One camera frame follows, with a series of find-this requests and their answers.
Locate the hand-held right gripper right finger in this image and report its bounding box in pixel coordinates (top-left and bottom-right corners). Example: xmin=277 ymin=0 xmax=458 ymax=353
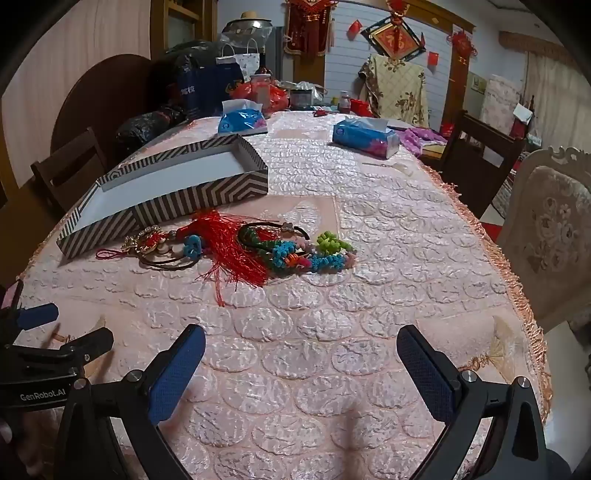
xmin=396 ymin=324 xmax=550 ymax=480

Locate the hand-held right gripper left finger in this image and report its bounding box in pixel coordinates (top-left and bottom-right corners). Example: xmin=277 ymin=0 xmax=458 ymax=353
xmin=54 ymin=324 xmax=207 ymax=480

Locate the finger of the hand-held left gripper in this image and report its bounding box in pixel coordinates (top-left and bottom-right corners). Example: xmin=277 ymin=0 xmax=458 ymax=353
xmin=59 ymin=328 xmax=115 ymax=366
xmin=17 ymin=303 xmax=60 ymax=331

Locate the gold charm with red cord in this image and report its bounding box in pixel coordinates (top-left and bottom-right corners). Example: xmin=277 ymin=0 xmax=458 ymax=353
xmin=96 ymin=226 xmax=178 ymax=260

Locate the red tassel ornament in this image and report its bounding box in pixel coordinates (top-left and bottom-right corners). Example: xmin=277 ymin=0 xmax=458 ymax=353
xmin=182 ymin=210 xmax=271 ymax=306

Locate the blue multicolour beaded bracelet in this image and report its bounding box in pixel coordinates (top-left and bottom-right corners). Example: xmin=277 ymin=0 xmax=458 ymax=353
xmin=270 ymin=242 xmax=358 ymax=280

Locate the green beaded bracelet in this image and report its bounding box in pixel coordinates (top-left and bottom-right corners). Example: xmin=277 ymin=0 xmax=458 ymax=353
xmin=238 ymin=224 xmax=279 ymax=260

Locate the striped cardboard box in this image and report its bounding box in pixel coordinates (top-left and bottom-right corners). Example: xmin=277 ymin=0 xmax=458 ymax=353
xmin=56 ymin=135 xmax=269 ymax=259

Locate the dark hair tie flower charm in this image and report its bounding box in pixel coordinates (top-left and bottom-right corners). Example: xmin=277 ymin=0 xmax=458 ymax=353
xmin=252 ymin=220 xmax=311 ymax=241

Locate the pink embossed tablecloth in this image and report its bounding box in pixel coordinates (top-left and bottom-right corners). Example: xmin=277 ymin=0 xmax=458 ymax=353
xmin=14 ymin=111 xmax=555 ymax=480

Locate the dark wooden chair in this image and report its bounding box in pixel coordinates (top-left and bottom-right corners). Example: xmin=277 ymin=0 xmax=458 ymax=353
xmin=441 ymin=110 xmax=527 ymax=220
xmin=30 ymin=127 xmax=110 ymax=211

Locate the cream ornate upholstered chair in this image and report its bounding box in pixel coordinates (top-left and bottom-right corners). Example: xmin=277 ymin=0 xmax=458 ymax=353
xmin=494 ymin=145 xmax=591 ymax=334

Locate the round wooden tabletop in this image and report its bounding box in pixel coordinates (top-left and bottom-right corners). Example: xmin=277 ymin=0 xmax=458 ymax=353
xmin=51 ymin=54 xmax=156 ymax=158

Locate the purple cloth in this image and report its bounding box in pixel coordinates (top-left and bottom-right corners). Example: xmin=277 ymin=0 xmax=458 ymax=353
xmin=399 ymin=127 xmax=448 ymax=158

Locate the blue and pink tissue box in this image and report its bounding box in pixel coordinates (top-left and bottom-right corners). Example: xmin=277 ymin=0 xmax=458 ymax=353
xmin=331 ymin=115 xmax=402 ymax=160

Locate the blue soft tissue pack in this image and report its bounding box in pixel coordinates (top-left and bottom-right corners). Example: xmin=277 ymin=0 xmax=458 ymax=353
xmin=217 ymin=100 xmax=269 ymax=136

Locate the dark blue carrier bag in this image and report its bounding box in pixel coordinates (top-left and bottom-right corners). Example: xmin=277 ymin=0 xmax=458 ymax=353
xmin=178 ymin=62 xmax=245 ymax=121

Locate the cream floral cloth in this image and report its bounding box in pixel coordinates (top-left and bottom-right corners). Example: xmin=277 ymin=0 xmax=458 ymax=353
xmin=359 ymin=54 xmax=430 ymax=128

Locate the pink floral cover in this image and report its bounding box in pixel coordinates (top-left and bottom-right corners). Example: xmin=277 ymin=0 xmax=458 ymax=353
xmin=480 ymin=74 xmax=523 ymax=126

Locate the red plastic bag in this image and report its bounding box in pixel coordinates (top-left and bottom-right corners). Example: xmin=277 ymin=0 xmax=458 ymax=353
xmin=231 ymin=80 xmax=290 ymax=114

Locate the large black plastic bag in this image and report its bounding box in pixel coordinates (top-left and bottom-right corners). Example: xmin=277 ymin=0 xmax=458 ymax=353
xmin=152 ymin=41 xmax=232 ymax=116

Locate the white paper bag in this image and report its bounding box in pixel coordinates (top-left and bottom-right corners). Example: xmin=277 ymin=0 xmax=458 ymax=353
xmin=216 ymin=39 xmax=262 ymax=77

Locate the wooden cabinet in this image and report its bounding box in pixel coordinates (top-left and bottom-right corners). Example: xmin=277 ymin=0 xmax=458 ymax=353
xmin=150 ymin=0 xmax=218 ymax=61

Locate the pot with lid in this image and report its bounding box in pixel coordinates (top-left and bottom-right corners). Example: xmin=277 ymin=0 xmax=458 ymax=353
xmin=222 ymin=11 xmax=274 ymax=37

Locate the red knot wall decoration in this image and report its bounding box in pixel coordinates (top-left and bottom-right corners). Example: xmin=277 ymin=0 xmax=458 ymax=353
xmin=447 ymin=30 xmax=476 ymax=70

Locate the diamond red wall hanging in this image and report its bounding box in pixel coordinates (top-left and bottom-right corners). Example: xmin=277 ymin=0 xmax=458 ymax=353
xmin=360 ymin=13 xmax=426 ymax=62

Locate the red embroidered wall hanging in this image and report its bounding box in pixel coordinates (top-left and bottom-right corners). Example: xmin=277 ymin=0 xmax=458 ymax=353
xmin=283 ymin=0 xmax=341 ymax=58

